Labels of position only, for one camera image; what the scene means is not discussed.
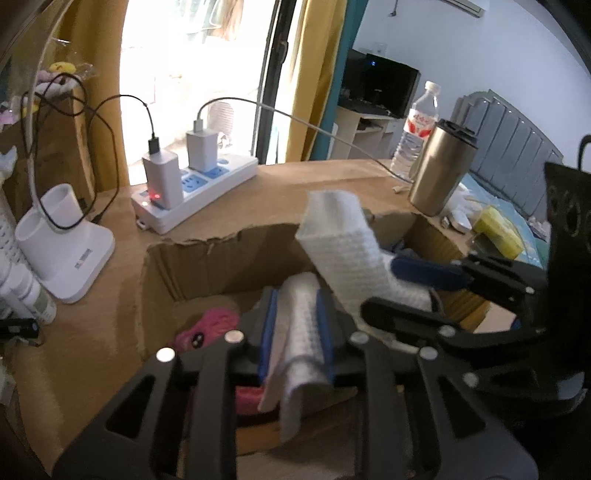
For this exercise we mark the small black device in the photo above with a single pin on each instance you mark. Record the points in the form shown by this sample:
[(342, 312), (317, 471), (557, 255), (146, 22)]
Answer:
[(18, 328)]

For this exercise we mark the white air conditioner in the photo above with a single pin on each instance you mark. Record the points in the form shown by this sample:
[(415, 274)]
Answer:
[(466, 5)]

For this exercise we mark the white pill bottle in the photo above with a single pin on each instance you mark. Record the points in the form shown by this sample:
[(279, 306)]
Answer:
[(32, 295)]

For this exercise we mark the brown cardboard box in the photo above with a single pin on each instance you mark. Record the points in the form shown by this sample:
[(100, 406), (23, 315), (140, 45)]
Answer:
[(207, 267)]

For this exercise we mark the steel tumbler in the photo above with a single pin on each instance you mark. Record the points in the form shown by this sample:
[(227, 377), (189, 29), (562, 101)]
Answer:
[(434, 175)]

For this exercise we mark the blue printed blanket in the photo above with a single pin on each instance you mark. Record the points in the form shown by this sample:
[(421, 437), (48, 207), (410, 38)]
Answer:
[(531, 230)]

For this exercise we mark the black monitor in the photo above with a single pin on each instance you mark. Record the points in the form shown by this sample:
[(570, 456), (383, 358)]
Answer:
[(392, 87), (354, 74)]

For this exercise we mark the grey padded headboard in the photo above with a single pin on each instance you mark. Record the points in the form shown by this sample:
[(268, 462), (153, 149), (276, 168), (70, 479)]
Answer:
[(508, 138)]

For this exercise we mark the yellow curtain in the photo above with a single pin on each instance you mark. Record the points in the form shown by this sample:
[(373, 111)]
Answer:
[(92, 46), (314, 69)]

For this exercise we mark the black door frame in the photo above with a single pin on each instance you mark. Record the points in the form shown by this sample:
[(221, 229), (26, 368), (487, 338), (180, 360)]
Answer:
[(272, 92)]

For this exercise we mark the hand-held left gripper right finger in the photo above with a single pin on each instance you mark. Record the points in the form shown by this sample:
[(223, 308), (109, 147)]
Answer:
[(324, 332)]

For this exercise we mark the white waffle towel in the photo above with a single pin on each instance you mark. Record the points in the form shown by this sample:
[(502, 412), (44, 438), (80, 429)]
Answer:
[(341, 244)]

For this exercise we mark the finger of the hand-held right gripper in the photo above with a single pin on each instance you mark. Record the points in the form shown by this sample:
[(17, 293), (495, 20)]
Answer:
[(401, 318), (425, 273)]

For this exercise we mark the teal curtain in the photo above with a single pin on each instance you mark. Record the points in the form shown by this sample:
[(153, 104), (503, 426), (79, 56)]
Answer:
[(351, 27)]

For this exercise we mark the white power strip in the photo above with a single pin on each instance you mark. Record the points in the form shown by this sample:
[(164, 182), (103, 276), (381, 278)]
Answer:
[(231, 168)]

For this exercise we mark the white desk lamp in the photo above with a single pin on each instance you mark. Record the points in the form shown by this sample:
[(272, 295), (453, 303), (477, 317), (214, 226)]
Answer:
[(78, 263)]

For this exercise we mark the clear water bottle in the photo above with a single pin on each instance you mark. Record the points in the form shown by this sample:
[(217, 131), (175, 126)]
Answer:
[(415, 129)]

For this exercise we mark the pink plush toy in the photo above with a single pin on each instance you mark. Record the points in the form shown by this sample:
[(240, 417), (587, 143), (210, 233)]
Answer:
[(212, 323)]

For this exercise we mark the cream computer desk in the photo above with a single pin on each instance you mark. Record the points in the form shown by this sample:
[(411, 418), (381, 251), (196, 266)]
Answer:
[(346, 134)]

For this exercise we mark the white charger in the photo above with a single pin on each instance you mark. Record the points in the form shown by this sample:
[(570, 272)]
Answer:
[(202, 150), (161, 180)]

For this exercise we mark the yellow tissue pack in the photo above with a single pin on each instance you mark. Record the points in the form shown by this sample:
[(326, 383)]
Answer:
[(498, 230)]

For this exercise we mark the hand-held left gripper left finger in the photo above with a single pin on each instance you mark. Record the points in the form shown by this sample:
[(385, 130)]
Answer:
[(267, 332)]

